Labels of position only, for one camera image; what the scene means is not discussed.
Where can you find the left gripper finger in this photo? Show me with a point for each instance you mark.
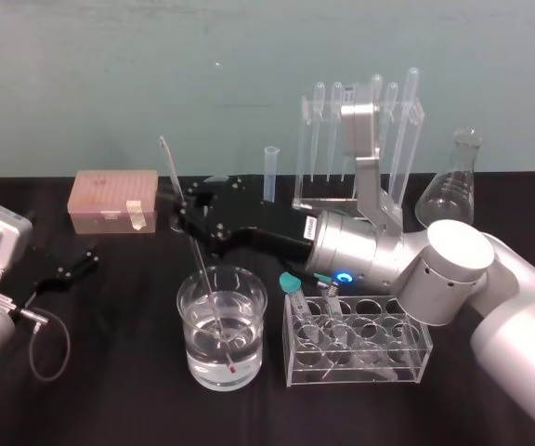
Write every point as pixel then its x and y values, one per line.
pixel 70 273
pixel 72 246

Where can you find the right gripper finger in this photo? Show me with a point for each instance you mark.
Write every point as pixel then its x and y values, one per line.
pixel 204 227
pixel 198 195

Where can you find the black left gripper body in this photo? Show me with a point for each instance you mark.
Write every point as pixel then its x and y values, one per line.
pixel 40 269

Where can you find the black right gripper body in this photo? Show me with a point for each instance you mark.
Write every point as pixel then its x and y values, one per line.
pixel 272 244

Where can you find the glass thermometer with red tip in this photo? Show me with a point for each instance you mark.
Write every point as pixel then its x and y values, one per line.
pixel 174 179

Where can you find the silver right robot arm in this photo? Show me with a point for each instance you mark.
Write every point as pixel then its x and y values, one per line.
pixel 439 265

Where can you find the plastic tube with teal cap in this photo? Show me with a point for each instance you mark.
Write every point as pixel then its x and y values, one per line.
pixel 290 282

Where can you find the clear uncapped plastic tube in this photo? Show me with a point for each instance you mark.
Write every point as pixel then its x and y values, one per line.
pixel 334 304

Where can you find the glass beaker with water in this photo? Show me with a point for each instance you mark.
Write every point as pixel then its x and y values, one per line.
pixel 223 358

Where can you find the clear acrylic test tube rack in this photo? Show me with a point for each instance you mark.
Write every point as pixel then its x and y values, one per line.
pixel 407 358

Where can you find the pink pipette tip box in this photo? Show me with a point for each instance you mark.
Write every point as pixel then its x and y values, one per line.
pixel 114 200

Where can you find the small clear graduated cylinder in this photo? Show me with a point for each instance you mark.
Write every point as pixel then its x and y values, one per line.
pixel 270 174

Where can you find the clear acrylic pipette stand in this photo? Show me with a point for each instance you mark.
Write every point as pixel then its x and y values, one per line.
pixel 323 195

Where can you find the black table cloth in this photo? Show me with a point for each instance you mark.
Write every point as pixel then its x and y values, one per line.
pixel 119 409

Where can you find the clear glass conical flask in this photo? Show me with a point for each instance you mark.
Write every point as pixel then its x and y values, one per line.
pixel 448 195

